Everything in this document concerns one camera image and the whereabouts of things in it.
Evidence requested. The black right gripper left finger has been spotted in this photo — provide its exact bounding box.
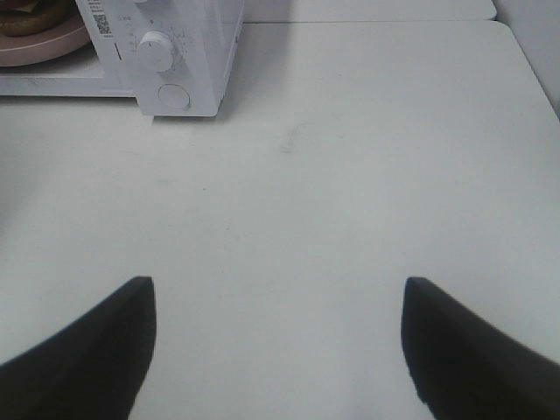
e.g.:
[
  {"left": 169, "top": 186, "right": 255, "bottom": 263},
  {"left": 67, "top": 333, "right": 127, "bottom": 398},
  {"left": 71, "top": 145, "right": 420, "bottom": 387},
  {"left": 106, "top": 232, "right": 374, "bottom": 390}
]
[{"left": 1, "top": 276, "right": 156, "bottom": 419}]

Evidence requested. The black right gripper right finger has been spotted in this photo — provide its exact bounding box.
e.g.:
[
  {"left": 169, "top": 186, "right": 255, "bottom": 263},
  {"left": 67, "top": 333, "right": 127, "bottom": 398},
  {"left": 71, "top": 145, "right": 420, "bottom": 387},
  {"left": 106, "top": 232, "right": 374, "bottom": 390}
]
[{"left": 402, "top": 277, "right": 559, "bottom": 419}]

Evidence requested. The pink round plate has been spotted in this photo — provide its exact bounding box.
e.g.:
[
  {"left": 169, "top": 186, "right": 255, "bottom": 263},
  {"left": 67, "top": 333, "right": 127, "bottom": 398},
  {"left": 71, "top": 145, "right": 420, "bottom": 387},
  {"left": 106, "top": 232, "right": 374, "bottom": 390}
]
[{"left": 1, "top": 16, "right": 90, "bottom": 67}]

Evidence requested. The burger with lettuce and cheese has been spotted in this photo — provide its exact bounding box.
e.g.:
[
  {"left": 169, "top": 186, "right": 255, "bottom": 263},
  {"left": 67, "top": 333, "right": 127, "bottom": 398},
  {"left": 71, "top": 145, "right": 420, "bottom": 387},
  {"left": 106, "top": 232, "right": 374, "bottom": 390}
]
[{"left": 1, "top": 0, "right": 74, "bottom": 37}]

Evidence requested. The lower white microwave knob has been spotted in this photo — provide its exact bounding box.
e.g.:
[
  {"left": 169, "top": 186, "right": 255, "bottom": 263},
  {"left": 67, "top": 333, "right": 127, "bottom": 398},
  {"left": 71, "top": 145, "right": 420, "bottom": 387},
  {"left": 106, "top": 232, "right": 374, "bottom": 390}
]
[{"left": 136, "top": 31, "right": 174, "bottom": 73}]

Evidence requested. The white microwave oven body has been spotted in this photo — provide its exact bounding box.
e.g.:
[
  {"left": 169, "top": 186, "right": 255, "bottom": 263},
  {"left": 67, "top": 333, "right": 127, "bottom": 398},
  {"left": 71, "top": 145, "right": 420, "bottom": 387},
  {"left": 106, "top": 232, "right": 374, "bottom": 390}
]
[{"left": 1, "top": 1, "right": 244, "bottom": 116}]

